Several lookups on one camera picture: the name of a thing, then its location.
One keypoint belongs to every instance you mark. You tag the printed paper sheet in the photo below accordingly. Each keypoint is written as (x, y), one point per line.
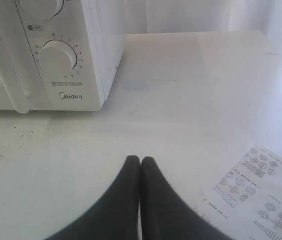
(246, 203)

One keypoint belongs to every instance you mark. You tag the lower white timer knob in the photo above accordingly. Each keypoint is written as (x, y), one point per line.
(57, 58)

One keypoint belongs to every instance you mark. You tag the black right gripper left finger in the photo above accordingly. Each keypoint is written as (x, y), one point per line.
(115, 215)

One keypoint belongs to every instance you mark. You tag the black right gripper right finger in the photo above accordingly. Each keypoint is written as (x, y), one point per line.
(164, 215)

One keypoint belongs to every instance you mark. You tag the white Midea microwave oven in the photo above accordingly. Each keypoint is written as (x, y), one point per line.
(93, 28)

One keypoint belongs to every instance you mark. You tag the upper white control knob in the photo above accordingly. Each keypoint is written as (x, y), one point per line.
(42, 9)

